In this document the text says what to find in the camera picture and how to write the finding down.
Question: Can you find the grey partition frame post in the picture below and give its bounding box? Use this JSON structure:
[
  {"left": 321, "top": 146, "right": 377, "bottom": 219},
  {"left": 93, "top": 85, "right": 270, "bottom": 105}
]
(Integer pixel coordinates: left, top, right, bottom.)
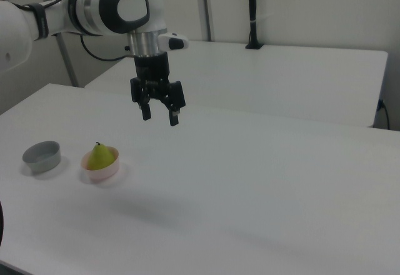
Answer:
[{"left": 37, "top": 0, "right": 79, "bottom": 88}]

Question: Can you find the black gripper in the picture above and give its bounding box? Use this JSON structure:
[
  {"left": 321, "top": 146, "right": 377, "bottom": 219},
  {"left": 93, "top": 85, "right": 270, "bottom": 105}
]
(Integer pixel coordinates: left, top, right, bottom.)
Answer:
[{"left": 129, "top": 51, "right": 186, "bottom": 127}]

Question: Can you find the white side table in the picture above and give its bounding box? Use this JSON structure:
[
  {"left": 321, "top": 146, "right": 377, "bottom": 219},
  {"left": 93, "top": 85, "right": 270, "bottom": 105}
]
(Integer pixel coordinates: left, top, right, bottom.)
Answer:
[{"left": 84, "top": 39, "right": 389, "bottom": 129}]

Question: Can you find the green pear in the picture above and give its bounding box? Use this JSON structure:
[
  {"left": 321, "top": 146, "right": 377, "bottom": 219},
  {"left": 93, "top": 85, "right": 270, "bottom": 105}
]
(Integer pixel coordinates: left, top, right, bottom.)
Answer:
[{"left": 86, "top": 141, "right": 114, "bottom": 171}]

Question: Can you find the black power cable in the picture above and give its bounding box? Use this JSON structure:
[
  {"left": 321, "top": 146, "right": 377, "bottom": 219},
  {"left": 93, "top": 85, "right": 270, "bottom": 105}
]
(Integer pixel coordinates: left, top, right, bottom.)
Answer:
[{"left": 378, "top": 99, "right": 391, "bottom": 129}]

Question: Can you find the black camera pole with base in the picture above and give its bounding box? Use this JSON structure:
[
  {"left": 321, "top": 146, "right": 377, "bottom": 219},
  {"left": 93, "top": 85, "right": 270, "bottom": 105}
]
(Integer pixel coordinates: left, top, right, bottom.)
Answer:
[{"left": 244, "top": 0, "right": 264, "bottom": 50}]

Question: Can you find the pink plastic bowl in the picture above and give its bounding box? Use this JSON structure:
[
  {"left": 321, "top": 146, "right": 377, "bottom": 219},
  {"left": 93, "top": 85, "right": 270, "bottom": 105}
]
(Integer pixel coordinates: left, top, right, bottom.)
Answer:
[{"left": 81, "top": 146, "right": 121, "bottom": 183}]

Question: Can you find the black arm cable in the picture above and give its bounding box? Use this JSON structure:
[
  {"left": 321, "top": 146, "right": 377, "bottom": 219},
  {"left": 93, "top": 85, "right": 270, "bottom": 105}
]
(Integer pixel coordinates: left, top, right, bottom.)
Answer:
[{"left": 12, "top": 0, "right": 136, "bottom": 62}]

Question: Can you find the grey plastic bowl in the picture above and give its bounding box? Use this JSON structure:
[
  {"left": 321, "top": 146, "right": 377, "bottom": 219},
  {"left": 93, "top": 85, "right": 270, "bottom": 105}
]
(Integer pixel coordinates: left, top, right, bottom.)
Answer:
[{"left": 22, "top": 141, "right": 61, "bottom": 174}]

